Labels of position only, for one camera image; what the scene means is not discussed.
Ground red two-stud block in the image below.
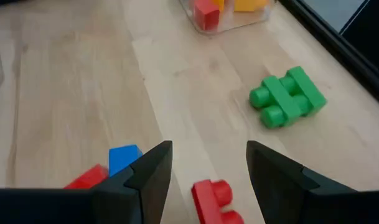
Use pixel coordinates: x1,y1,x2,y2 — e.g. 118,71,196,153
63,164,110,190
191,179,245,224

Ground small red one-stud block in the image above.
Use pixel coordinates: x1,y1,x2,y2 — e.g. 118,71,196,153
194,0,221,32

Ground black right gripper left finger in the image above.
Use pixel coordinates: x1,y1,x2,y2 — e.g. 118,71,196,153
0,140,174,224

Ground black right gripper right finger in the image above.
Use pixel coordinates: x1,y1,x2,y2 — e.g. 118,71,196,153
246,140,379,224

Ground green two-stud block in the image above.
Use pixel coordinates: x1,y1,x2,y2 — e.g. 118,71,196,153
279,65,328,118
249,75,302,130

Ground black partition panel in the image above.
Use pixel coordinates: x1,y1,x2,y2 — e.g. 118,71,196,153
340,0,379,77

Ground small blue one-stud block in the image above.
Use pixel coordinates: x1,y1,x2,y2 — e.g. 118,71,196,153
108,144,144,178

